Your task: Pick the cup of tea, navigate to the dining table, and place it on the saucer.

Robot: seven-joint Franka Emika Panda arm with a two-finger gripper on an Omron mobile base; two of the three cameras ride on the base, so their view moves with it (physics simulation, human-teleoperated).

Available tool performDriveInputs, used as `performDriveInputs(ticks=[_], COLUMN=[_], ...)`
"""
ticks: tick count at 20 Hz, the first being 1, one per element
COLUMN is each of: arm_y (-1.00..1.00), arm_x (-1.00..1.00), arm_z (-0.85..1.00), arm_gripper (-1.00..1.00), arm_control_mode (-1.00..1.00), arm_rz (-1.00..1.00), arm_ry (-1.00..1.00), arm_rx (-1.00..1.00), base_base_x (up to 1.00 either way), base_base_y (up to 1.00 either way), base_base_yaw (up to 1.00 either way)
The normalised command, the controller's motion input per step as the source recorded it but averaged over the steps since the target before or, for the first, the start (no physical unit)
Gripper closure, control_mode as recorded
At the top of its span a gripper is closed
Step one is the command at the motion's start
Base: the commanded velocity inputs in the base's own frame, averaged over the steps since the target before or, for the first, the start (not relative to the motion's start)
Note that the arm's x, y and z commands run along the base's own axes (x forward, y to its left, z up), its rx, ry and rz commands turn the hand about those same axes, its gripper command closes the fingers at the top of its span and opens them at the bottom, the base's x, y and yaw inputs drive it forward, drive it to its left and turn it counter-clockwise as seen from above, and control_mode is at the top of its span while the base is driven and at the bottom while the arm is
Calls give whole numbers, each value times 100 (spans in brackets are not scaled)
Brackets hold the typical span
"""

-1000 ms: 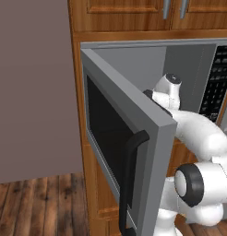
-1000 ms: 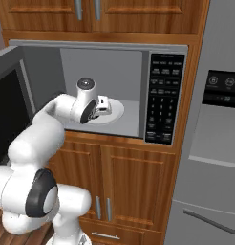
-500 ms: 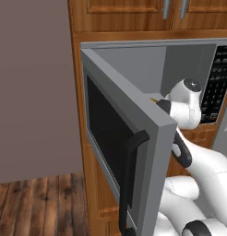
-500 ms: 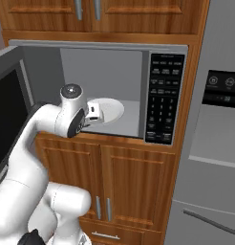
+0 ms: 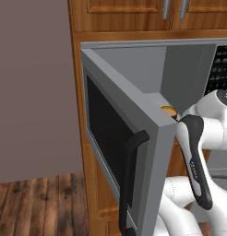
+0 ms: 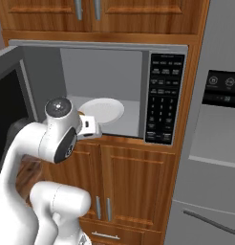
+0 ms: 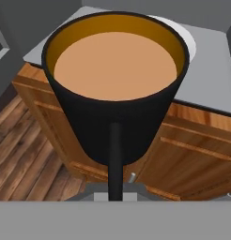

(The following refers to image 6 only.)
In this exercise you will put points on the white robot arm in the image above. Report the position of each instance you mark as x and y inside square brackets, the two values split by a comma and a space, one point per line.
[24, 146]

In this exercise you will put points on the grey fridge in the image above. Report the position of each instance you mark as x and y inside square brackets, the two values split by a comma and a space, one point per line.
[211, 143]

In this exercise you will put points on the white round plate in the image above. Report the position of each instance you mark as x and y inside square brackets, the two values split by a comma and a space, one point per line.
[105, 110]

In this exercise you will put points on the grey microwave oven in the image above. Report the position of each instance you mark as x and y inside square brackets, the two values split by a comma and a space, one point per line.
[164, 95]

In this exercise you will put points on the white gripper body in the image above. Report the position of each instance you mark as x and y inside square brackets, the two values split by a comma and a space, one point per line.
[98, 130]

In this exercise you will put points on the tan cup of tea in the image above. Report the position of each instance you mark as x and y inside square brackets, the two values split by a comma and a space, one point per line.
[81, 112]

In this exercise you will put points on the black glass microwave door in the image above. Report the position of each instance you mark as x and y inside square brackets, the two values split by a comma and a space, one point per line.
[8, 105]

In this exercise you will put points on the wooden drawer front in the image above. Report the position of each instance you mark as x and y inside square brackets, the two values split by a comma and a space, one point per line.
[132, 236]

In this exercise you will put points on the wooden cupboard door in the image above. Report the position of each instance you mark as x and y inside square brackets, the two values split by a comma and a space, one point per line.
[138, 188]
[87, 172]
[43, 14]
[148, 14]

